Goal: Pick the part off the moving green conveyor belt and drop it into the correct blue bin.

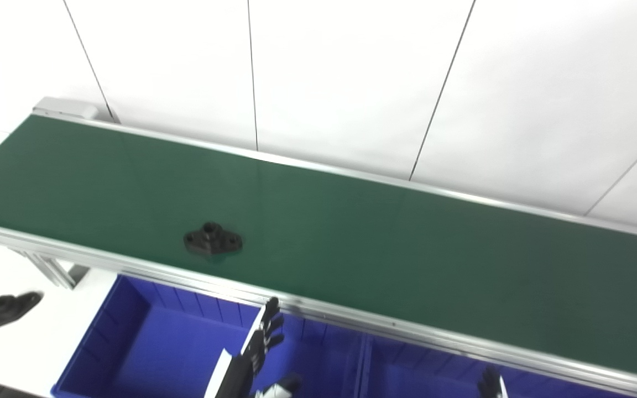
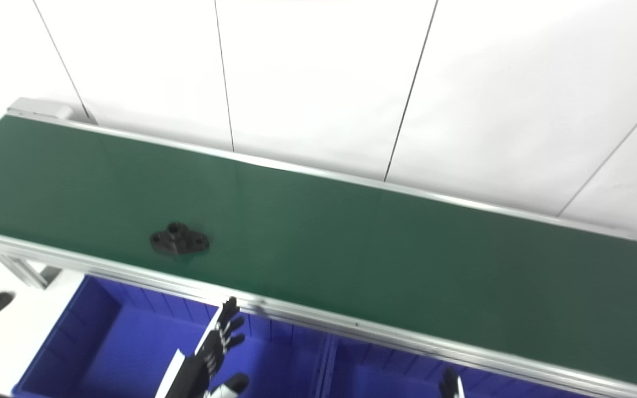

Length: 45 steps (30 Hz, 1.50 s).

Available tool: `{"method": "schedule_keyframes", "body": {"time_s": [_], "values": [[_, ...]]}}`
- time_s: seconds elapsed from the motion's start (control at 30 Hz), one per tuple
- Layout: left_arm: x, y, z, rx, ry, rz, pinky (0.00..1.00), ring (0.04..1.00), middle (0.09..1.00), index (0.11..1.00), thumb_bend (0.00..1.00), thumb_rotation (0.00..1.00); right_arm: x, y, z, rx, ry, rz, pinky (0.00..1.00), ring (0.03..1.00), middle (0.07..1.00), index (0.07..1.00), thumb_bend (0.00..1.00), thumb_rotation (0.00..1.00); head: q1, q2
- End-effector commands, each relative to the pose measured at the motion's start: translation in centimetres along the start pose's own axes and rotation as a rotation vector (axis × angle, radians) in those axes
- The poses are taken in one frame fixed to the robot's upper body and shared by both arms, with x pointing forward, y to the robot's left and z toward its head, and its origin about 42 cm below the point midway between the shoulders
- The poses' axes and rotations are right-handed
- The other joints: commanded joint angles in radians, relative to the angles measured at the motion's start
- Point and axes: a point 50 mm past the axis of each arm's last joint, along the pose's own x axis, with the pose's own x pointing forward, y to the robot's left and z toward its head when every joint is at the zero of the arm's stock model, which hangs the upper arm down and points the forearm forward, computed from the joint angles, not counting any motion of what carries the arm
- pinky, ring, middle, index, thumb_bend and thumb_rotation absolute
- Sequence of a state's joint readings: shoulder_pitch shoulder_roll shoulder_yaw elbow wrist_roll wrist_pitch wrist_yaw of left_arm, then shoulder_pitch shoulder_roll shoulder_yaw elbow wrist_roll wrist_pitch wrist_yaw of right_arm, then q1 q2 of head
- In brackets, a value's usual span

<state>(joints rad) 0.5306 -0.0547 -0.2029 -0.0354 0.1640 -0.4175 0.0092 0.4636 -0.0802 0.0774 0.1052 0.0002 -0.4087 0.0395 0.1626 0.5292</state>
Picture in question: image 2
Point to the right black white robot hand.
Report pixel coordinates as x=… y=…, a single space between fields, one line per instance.
x=450 y=387

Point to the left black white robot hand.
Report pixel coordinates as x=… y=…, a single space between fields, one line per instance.
x=197 y=376

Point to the blue plastic bin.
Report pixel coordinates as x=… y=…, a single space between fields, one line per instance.
x=385 y=376
x=119 y=342

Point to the green conveyor belt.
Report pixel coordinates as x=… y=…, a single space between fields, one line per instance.
x=351 y=249
x=296 y=315

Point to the aluminium conveyor support strut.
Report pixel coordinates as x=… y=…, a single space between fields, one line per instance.
x=20 y=268

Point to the grey conveyor end housing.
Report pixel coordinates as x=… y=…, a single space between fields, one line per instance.
x=36 y=108

